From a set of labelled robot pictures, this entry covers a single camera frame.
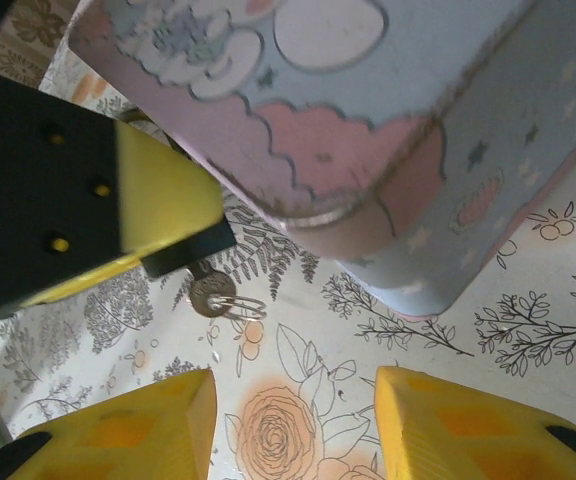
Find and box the floral tablecloth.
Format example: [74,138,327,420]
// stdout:
[0,44,576,480]

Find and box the silver key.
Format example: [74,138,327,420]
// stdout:
[188,260,238,320]

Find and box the pastel cartoon tin box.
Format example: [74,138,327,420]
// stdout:
[67,0,576,322]

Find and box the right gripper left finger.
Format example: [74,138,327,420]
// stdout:
[0,367,219,480]

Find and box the silver key ring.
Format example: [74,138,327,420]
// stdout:
[211,293,268,322]

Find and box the black padlock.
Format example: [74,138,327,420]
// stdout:
[141,216,238,280]

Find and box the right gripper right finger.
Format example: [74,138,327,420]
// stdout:
[373,364,576,480]

